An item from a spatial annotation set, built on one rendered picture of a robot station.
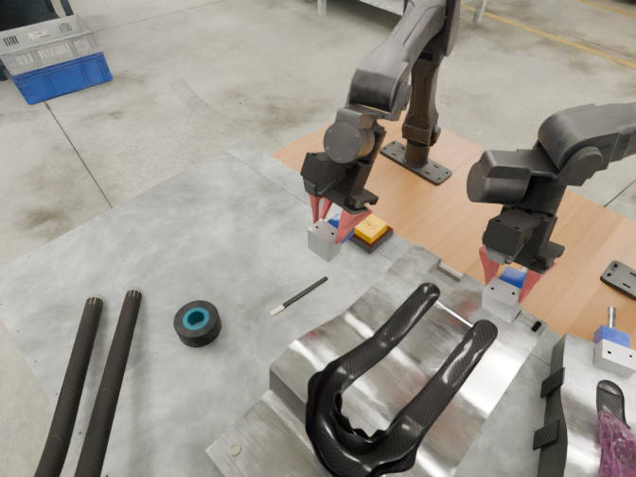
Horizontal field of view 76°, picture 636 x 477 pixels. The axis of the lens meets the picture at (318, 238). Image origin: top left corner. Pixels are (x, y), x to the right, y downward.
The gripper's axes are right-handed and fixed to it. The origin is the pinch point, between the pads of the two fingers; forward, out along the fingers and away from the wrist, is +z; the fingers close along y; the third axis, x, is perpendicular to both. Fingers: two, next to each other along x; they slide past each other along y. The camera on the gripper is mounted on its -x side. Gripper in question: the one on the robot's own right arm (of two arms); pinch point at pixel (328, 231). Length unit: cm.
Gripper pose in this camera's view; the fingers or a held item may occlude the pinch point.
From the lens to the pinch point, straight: 72.0
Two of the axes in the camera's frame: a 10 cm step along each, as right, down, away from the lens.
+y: 7.2, 5.2, -4.6
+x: 6.1, -1.7, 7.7
